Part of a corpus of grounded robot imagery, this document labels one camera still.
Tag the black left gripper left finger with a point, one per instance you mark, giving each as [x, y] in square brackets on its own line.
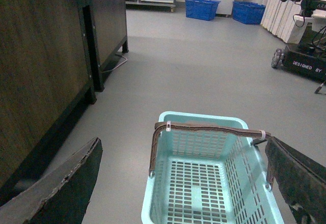
[63, 195]

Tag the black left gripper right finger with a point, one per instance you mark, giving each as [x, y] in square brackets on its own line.
[300, 179]

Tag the light blue plastic basket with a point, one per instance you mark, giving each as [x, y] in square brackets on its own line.
[208, 177]

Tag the brown basket handle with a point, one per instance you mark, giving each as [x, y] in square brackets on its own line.
[258, 135]

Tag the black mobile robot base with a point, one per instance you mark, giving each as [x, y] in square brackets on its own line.
[304, 53]

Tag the dark wooden cabinet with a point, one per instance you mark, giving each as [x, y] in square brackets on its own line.
[54, 58]

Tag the white stacked panels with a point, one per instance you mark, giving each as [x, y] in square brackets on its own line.
[278, 20]

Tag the blue crate right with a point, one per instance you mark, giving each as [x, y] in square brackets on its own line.
[248, 12]

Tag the blue crate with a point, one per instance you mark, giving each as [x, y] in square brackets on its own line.
[248, 12]
[201, 9]

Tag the blue crate left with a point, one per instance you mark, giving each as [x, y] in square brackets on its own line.
[201, 9]

